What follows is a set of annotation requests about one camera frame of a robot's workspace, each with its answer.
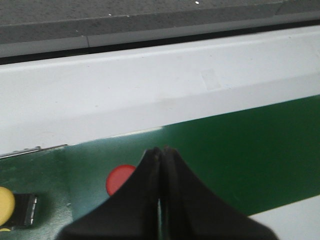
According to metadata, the yellow mushroom push button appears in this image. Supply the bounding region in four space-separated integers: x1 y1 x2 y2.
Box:
0 186 39 232

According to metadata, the green conveyor belt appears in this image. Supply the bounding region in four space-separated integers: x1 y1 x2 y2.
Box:
0 96 320 240

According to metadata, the red mushroom push button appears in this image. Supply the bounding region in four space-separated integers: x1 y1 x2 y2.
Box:
105 164 136 196

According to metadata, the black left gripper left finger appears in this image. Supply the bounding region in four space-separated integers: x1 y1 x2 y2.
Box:
56 146 161 240

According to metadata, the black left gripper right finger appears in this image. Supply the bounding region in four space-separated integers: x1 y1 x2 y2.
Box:
160 147 278 240

